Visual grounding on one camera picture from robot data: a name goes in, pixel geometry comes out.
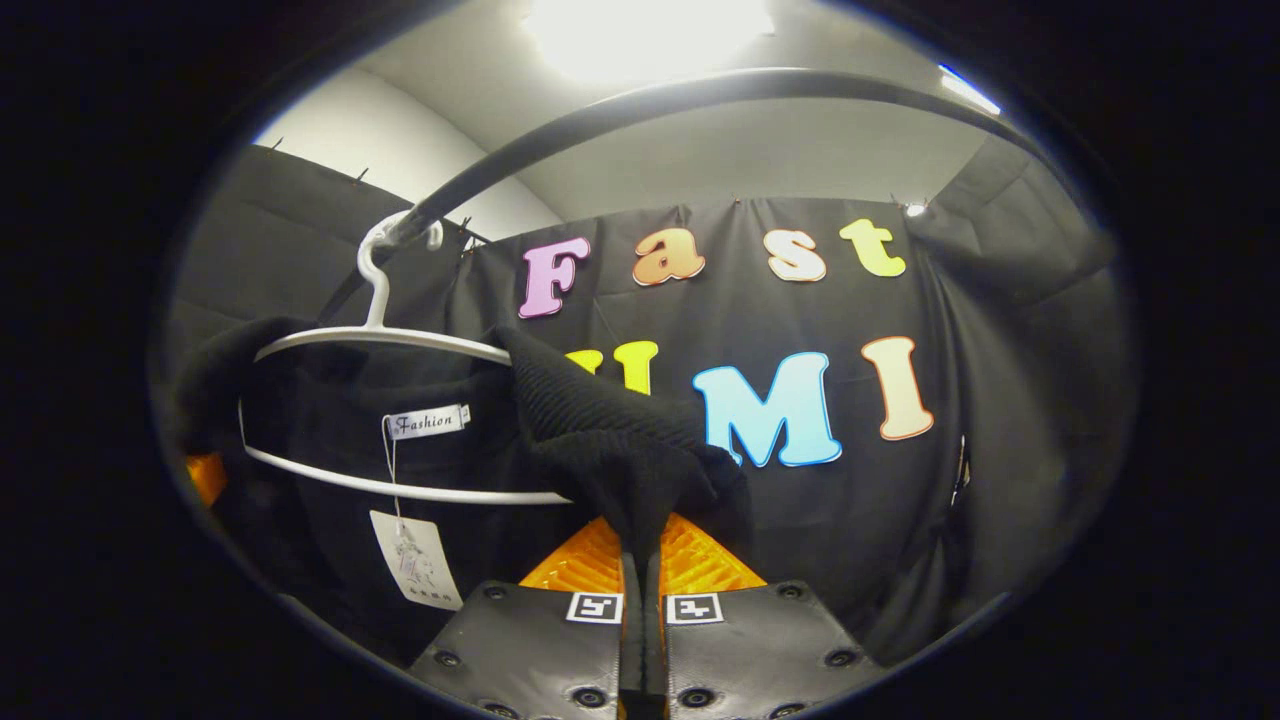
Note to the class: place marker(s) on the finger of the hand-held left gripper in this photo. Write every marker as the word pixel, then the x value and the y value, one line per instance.
pixel 205 478

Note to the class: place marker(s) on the white clothes hanger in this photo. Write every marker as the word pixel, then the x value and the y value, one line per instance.
pixel 378 300

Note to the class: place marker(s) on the black metal clothes rack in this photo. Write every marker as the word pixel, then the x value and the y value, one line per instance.
pixel 700 90

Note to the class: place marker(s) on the black backdrop cloth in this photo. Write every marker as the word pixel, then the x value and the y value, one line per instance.
pixel 1000 330

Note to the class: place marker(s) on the large ceiling light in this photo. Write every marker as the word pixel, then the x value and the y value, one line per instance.
pixel 650 30

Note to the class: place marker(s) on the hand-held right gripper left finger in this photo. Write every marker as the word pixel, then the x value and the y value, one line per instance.
pixel 540 650

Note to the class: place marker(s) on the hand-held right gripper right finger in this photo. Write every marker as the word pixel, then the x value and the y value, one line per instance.
pixel 750 650

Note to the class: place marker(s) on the black knit garment with tag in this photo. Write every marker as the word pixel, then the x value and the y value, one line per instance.
pixel 600 440

